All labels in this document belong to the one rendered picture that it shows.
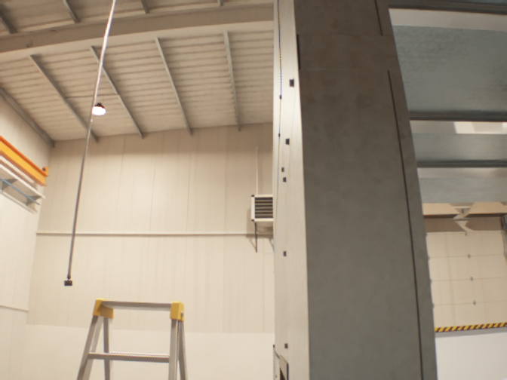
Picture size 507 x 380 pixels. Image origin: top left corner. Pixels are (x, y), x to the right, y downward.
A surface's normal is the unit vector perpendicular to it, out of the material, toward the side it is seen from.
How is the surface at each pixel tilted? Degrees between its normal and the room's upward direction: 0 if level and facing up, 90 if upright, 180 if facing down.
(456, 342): 90
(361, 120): 90
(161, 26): 90
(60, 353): 90
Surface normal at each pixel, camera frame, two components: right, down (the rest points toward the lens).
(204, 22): -0.04, -0.34
